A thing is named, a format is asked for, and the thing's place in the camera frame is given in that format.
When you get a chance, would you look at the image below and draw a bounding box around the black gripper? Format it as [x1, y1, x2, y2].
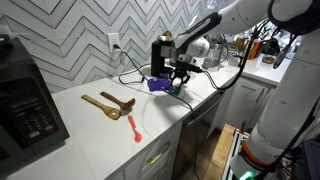
[171, 61, 202, 90]

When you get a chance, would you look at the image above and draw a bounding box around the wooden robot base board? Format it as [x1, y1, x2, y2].
[203, 124, 235, 180]

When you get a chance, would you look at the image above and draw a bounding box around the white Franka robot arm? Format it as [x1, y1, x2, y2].
[175, 0, 320, 180]

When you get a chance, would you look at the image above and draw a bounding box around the green container lid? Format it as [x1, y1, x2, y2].
[172, 86, 181, 95]

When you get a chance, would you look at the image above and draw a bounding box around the black coffee machine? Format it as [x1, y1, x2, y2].
[151, 30, 174, 78]

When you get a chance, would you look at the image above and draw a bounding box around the dark wooden spoon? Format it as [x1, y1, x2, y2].
[100, 92, 136, 110]

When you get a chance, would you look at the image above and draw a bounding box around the red silicone spatula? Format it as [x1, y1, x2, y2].
[129, 114, 142, 142]

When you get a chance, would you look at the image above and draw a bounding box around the light wooden spatula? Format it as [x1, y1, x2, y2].
[81, 95, 122, 120]

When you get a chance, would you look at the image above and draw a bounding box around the black microwave oven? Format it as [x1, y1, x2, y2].
[0, 34, 69, 174]

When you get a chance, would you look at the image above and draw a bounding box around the black power cable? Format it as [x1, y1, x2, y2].
[113, 44, 201, 180]

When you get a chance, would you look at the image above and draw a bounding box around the white wall power outlet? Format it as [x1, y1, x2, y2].
[107, 33, 119, 53]

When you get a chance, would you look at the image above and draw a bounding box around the gold drawer handle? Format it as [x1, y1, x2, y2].
[147, 142, 172, 165]

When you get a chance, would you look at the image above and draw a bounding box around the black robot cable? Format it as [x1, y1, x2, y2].
[201, 19, 271, 91]

